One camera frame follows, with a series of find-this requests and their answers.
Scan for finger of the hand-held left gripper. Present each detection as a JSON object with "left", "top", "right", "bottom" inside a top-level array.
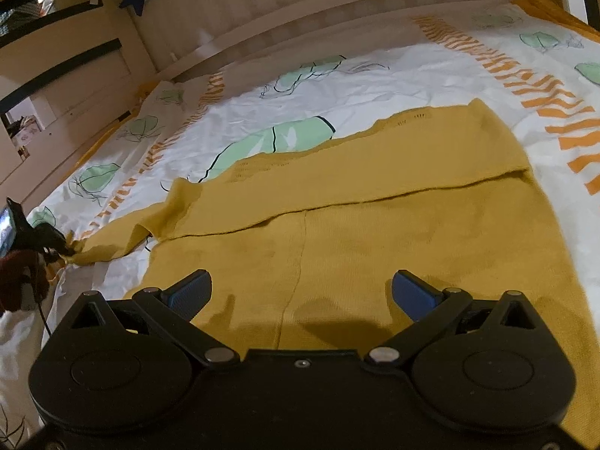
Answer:
[{"left": 27, "top": 224, "right": 72, "bottom": 258}]

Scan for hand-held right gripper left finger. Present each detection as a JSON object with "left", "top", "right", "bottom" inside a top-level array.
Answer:
[{"left": 58, "top": 269, "right": 237, "bottom": 366}]

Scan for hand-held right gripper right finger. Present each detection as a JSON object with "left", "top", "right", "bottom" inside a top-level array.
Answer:
[{"left": 363, "top": 269, "right": 547, "bottom": 366}]

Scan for mustard yellow knit sweater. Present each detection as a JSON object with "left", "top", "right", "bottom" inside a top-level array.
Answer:
[{"left": 66, "top": 98, "right": 600, "bottom": 450}]

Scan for cluttered shelf items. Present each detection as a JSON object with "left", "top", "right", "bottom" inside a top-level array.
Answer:
[{"left": 2, "top": 112, "right": 41, "bottom": 162}]

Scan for white leaf-printed bed sheet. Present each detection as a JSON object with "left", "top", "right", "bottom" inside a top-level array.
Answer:
[{"left": 0, "top": 0, "right": 600, "bottom": 439}]

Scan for mustard yellow bed cloth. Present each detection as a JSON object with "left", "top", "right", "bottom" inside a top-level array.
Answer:
[{"left": 513, "top": 0, "right": 600, "bottom": 43}]

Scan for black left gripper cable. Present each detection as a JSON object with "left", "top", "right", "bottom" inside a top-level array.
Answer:
[{"left": 21, "top": 262, "right": 53, "bottom": 337}]

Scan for white wooden bed frame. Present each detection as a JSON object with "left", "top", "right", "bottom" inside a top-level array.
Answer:
[{"left": 0, "top": 0, "right": 600, "bottom": 209}]

